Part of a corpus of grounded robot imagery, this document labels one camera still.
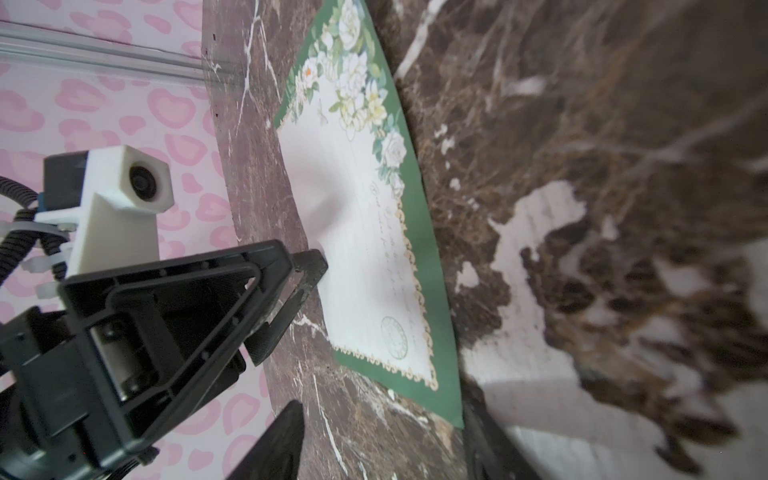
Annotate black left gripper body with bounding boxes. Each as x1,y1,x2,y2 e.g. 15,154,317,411
1,240,294,479

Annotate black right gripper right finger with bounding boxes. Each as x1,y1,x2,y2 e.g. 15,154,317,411
461,383,540,480

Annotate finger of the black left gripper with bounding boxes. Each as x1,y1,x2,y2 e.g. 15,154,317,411
244,286,312,366
292,249,328,300

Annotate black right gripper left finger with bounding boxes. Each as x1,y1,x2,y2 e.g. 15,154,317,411
227,400,305,480

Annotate green floral letter paper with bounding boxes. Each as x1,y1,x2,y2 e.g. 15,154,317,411
274,1,464,427

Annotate black left corrugated cable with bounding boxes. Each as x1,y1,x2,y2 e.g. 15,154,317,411
0,175,68,287

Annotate aluminium corner frame post right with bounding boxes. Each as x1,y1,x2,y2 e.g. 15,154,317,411
1,21,204,85

